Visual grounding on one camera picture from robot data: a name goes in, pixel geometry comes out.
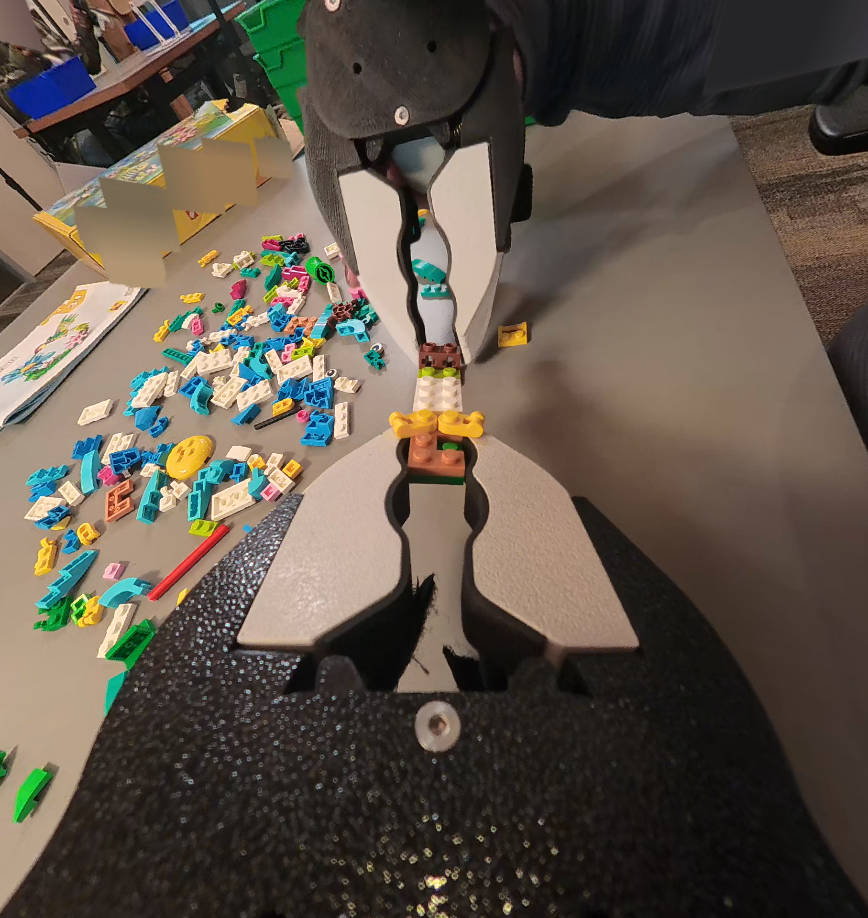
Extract yellow toy brick box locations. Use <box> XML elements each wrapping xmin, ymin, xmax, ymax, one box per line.
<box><xmin>32</xmin><ymin>100</ymin><xmax>296</xmax><ymax>261</ymax></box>

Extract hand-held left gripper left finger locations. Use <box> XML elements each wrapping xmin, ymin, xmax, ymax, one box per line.
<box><xmin>235</xmin><ymin>432</ymin><xmax>415</xmax><ymax>651</ymax></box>

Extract yellow round toy piece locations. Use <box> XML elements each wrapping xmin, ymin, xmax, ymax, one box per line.
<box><xmin>165</xmin><ymin>435</ymin><xmax>214</xmax><ymax>481</ymax></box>

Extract blue plastic bin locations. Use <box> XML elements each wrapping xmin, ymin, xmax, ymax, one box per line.
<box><xmin>121</xmin><ymin>3</ymin><xmax>191</xmax><ymax>51</ymax></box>
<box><xmin>7</xmin><ymin>57</ymin><xmax>98</xmax><ymax>120</ymax></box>

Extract instruction booklet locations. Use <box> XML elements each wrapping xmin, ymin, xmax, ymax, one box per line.
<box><xmin>0</xmin><ymin>282</ymin><xmax>148</xmax><ymax>447</ymax></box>

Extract grey desk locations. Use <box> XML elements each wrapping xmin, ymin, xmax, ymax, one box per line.
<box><xmin>0</xmin><ymin>108</ymin><xmax>868</xmax><ymax>918</ymax></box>

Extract pile of colourful toy bricks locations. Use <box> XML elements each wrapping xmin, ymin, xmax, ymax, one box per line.
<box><xmin>23</xmin><ymin>233</ymin><xmax>389</xmax><ymax>714</ymax></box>

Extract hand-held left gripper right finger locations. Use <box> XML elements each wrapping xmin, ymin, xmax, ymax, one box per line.
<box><xmin>461</xmin><ymin>434</ymin><xmax>640</xmax><ymax>655</ymax></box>

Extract red toy rod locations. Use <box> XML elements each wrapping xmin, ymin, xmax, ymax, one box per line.
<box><xmin>147</xmin><ymin>524</ymin><xmax>230</xmax><ymax>602</ymax></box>

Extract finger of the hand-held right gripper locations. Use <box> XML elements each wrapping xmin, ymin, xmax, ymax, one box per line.
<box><xmin>429</xmin><ymin>140</ymin><xmax>510</xmax><ymax>364</ymax></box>
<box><xmin>337</xmin><ymin>167</ymin><xmax>429</xmax><ymax>354</ymax></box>

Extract person's dark clothing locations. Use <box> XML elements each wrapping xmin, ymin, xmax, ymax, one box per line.
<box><xmin>827</xmin><ymin>287</ymin><xmax>868</xmax><ymax>503</ymax></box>

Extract toy brick figure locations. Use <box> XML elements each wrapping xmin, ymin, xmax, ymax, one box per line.
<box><xmin>389</xmin><ymin>342</ymin><xmax>486</xmax><ymax>489</ymax></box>

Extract stacked green plastic bins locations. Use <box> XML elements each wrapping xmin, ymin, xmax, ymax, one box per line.
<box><xmin>234</xmin><ymin>0</ymin><xmax>313</xmax><ymax>135</ymax></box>

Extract wooden table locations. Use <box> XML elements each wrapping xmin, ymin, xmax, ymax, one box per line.
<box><xmin>14</xmin><ymin>0</ymin><xmax>248</xmax><ymax>144</ymax></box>

